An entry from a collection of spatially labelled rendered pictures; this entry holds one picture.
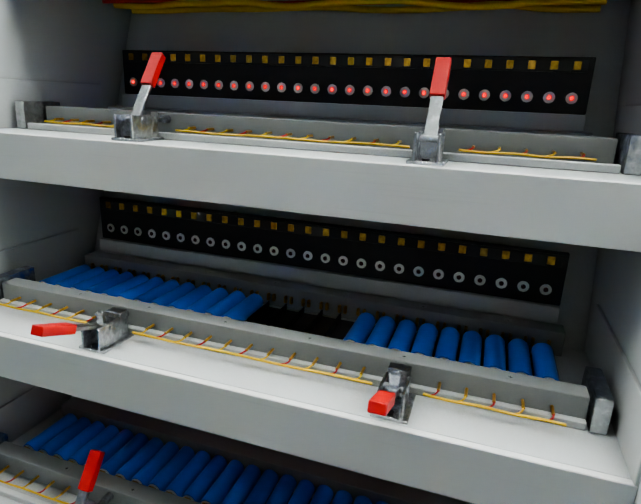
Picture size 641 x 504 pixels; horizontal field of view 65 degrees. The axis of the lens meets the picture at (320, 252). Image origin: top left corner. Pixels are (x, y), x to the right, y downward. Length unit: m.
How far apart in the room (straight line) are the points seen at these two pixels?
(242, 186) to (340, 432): 0.21
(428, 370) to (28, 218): 0.48
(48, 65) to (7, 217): 0.18
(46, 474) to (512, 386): 0.47
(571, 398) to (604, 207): 0.14
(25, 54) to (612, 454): 0.66
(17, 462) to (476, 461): 0.47
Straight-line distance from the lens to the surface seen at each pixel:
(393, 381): 0.39
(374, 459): 0.40
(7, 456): 0.67
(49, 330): 0.45
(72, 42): 0.72
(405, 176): 0.38
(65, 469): 0.63
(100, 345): 0.49
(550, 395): 0.42
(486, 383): 0.42
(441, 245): 0.52
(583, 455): 0.41
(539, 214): 0.38
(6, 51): 0.65
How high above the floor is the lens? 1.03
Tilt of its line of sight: 1 degrees up
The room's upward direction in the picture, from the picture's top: 8 degrees clockwise
